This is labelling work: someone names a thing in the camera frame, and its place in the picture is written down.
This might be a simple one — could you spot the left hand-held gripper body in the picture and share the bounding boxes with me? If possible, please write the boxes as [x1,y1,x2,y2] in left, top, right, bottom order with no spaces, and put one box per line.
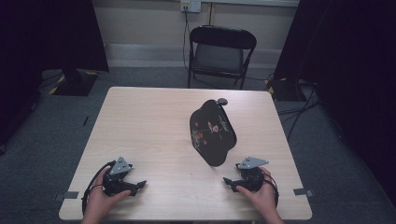
[102,156,140,197]

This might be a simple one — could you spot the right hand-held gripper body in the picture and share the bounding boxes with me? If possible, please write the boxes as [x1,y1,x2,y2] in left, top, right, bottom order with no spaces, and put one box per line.
[234,156,270,193]

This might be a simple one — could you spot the black floral lacquer tray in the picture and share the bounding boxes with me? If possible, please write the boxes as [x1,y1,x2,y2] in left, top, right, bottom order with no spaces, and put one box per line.
[189,99,238,168]

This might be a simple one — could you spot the person's right hand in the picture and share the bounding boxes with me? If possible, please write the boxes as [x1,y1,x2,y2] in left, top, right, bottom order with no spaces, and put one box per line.
[235,166,280,216]

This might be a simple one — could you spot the person's left hand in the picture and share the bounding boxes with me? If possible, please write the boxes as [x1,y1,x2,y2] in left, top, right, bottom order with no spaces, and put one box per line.
[85,167,132,217]

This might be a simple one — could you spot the grey tape strip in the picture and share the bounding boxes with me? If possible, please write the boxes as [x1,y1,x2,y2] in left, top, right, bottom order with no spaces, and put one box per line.
[53,190,80,202]
[292,188,315,198]

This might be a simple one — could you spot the black stand base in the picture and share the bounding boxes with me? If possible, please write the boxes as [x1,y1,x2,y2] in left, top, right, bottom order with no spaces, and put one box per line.
[264,77,308,103]
[49,68,100,97]

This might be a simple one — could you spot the black folding chair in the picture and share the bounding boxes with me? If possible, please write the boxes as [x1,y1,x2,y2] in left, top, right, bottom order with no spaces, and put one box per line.
[187,24,258,91]

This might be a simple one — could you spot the dark curtain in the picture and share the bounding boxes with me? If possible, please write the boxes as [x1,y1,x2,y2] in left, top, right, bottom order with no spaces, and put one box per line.
[273,0,396,198]
[0,0,110,147]

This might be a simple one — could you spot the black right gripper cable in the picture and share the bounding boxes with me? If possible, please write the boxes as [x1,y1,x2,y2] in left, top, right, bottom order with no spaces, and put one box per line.
[262,173,280,209]

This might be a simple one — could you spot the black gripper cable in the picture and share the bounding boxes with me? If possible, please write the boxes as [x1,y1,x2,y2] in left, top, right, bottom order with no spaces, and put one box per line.
[81,160,117,217]
[262,173,280,209]

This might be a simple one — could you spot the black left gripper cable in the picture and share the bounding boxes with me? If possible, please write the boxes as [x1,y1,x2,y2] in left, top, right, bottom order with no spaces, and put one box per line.
[81,160,117,217]

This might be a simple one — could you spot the black floor cables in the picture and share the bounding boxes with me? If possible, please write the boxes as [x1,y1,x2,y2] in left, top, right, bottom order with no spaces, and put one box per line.
[276,79,321,142]

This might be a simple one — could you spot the black socket cable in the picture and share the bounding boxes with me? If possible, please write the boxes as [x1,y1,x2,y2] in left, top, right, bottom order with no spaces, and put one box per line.
[182,5,191,75]

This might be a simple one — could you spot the thin black wall cable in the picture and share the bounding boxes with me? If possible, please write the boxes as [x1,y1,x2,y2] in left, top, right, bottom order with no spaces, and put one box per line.
[207,2,215,26]

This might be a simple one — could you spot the white wall trunking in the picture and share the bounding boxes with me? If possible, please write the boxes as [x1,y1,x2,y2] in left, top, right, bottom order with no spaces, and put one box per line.
[200,0,301,8]

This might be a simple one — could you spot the white wall socket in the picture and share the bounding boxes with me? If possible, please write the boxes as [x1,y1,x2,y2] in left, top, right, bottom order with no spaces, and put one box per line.
[180,0,203,14]

